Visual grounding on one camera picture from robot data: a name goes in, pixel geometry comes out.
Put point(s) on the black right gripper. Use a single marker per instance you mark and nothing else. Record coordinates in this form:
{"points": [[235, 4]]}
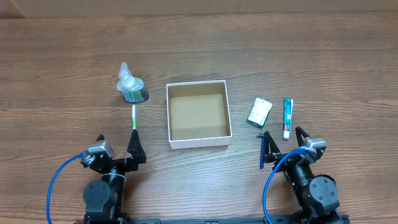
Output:
{"points": [[287, 158]]}

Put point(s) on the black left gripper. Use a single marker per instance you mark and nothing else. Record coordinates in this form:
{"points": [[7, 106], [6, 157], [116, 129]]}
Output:
{"points": [[117, 162]]}

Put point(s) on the blue disposable razor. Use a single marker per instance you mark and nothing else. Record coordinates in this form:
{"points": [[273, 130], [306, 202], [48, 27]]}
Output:
{"points": [[261, 164]]}

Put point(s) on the green toothpaste tube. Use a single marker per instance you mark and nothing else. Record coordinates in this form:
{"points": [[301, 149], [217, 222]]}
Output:
{"points": [[288, 109]]}

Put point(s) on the green white soap packet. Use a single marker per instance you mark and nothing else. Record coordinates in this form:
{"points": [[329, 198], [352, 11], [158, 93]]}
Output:
{"points": [[259, 112]]}

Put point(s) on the clear soap pump bottle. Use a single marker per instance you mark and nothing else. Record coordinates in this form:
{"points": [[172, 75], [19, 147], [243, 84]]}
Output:
{"points": [[131, 88]]}

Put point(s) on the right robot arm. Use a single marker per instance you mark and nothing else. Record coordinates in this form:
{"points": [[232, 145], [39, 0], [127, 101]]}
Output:
{"points": [[317, 195]]}

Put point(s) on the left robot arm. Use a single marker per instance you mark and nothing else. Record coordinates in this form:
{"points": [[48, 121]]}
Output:
{"points": [[104, 197]]}

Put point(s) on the green white toothbrush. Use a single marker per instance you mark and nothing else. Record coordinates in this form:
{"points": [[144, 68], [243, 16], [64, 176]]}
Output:
{"points": [[133, 114]]}

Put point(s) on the white cardboard box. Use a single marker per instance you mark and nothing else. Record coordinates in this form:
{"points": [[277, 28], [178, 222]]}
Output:
{"points": [[198, 114]]}

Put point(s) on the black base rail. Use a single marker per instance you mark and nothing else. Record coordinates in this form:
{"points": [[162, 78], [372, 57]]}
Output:
{"points": [[277, 219]]}

